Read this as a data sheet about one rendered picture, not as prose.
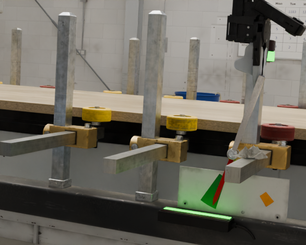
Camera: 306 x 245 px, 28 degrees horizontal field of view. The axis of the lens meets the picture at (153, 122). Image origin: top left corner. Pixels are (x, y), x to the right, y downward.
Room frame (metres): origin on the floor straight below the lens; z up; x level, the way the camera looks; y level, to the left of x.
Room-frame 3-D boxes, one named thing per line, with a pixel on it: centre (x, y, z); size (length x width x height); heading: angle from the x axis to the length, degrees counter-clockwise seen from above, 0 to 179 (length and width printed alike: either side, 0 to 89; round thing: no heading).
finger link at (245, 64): (1.31, -0.20, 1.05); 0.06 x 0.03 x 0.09; 68
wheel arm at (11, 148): (1.49, 0.23, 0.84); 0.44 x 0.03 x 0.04; 158
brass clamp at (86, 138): (1.58, 0.21, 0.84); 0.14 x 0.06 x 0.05; 68
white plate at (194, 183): (1.38, -0.19, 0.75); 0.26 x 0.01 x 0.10; 68
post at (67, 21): (1.58, 0.24, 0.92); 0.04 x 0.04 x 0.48; 68
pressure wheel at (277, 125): (1.48, -0.31, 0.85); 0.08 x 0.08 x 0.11
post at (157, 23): (1.49, 0.00, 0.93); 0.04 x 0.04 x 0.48; 68
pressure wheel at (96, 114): (1.67, 0.16, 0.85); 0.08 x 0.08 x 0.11
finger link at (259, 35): (1.30, -0.21, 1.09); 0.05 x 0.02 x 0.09; 158
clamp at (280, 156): (1.39, -0.25, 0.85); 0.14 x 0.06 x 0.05; 68
